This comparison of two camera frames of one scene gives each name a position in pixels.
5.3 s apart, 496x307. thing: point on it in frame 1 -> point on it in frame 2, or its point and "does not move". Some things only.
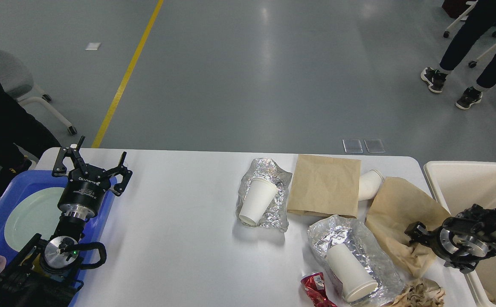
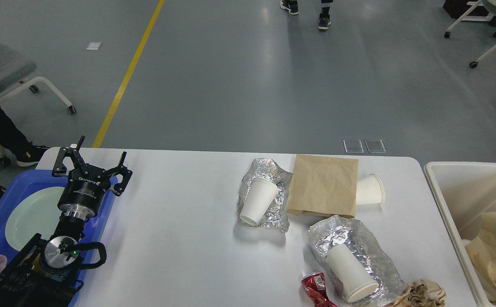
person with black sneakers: [482, 15] -> [292, 6]
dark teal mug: [37, 266] does not move
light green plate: [37, 213] does not move
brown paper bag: [326, 186] does not move
